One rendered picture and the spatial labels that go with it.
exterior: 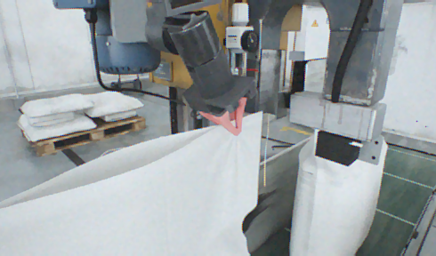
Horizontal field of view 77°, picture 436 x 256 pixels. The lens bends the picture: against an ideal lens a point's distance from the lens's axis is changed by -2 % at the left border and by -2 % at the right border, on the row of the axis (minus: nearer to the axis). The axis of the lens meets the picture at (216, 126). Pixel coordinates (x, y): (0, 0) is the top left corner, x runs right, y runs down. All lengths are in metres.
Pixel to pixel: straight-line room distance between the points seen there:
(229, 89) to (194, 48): 0.08
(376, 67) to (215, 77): 0.23
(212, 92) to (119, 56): 0.29
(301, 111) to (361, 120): 0.10
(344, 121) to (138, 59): 0.42
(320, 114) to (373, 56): 0.12
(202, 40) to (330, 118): 0.25
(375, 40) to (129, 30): 0.42
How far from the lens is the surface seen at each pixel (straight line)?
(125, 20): 0.58
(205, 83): 0.38
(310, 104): 0.50
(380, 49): 0.46
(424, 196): 1.79
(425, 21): 3.21
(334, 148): 0.51
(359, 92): 0.47
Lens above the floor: 1.17
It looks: 19 degrees down
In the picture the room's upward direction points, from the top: straight up
